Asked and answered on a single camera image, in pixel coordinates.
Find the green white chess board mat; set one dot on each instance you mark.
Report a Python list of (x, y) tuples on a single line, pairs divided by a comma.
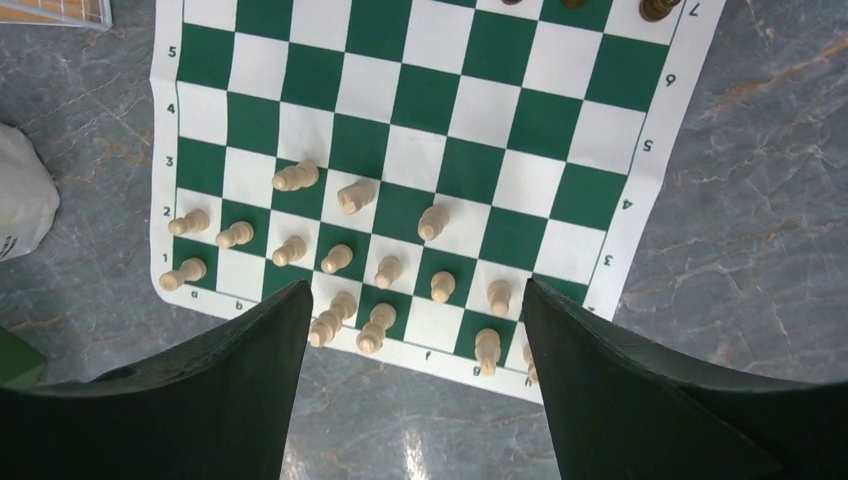
[(416, 162)]

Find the white wrapped paper roll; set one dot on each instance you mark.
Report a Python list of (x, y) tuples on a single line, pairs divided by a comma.
[(29, 197)]

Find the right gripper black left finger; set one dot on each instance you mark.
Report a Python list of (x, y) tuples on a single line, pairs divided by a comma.
[(217, 406)]

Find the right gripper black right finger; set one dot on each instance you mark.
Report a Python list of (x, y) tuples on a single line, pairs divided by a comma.
[(622, 406)]

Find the white wire wooden shelf rack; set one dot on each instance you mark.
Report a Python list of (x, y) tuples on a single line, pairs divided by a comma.
[(92, 14)]

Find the light wooden pawn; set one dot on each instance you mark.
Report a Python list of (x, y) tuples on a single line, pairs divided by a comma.
[(196, 220)]

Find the green plastic bin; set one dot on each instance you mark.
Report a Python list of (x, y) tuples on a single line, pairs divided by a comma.
[(21, 364)]

